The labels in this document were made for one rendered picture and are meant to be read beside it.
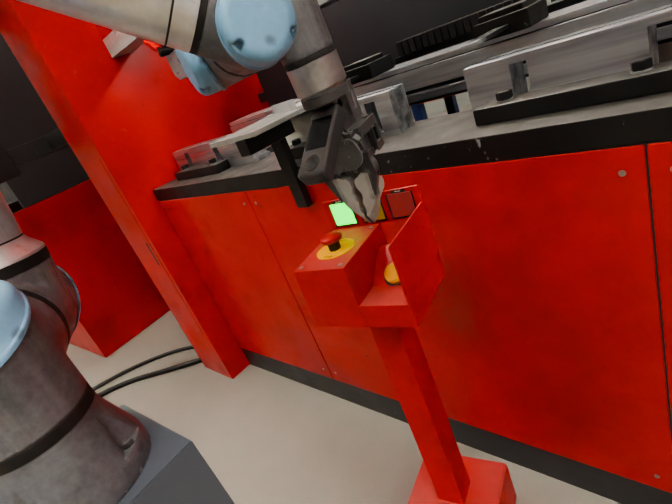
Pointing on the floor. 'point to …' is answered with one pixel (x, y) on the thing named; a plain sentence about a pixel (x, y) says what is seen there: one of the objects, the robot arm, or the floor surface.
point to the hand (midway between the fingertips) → (368, 217)
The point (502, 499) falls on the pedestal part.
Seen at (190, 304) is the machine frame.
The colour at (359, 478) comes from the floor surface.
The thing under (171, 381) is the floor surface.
